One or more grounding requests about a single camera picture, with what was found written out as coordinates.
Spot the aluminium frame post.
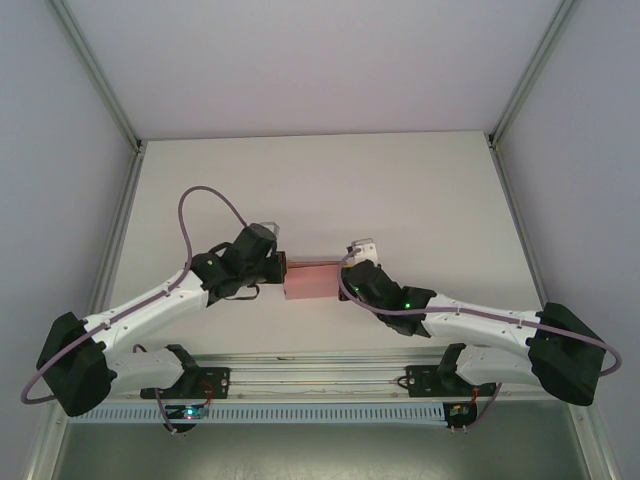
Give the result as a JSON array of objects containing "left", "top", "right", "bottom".
[
  {"left": 48, "top": 0, "right": 147, "bottom": 152},
  {"left": 487, "top": 0, "right": 577, "bottom": 150}
]

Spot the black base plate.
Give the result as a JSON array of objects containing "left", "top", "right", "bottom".
[
  {"left": 407, "top": 363, "right": 503, "bottom": 400},
  {"left": 139, "top": 366, "right": 232, "bottom": 401}
]

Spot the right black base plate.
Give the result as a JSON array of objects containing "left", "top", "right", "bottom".
[{"left": 407, "top": 363, "right": 503, "bottom": 400}]

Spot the aluminium mounting rail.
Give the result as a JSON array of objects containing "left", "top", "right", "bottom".
[{"left": 48, "top": 353, "right": 595, "bottom": 404}]

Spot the white slotted cable duct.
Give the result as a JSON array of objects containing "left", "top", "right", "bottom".
[{"left": 69, "top": 404, "right": 446, "bottom": 424}]

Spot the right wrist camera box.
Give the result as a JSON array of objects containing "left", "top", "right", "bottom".
[{"left": 346, "top": 236, "right": 382, "bottom": 264}]

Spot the short black wrist cable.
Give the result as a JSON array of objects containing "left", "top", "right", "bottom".
[{"left": 218, "top": 283, "right": 262, "bottom": 303}]

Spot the grey metal panel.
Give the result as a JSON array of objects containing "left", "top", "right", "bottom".
[{"left": 49, "top": 420, "right": 612, "bottom": 480}]

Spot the aluminium table side rail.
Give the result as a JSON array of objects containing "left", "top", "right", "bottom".
[
  {"left": 74, "top": 142, "right": 147, "bottom": 364},
  {"left": 487, "top": 144, "right": 564, "bottom": 360}
]

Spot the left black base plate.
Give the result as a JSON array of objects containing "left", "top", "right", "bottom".
[{"left": 139, "top": 366, "right": 232, "bottom": 401}]

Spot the circuit board with green light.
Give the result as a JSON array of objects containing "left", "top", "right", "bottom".
[{"left": 167, "top": 404, "right": 209, "bottom": 421}]

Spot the pink paper box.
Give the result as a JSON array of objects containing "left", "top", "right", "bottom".
[{"left": 282, "top": 256, "right": 344, "bottom": 303}]

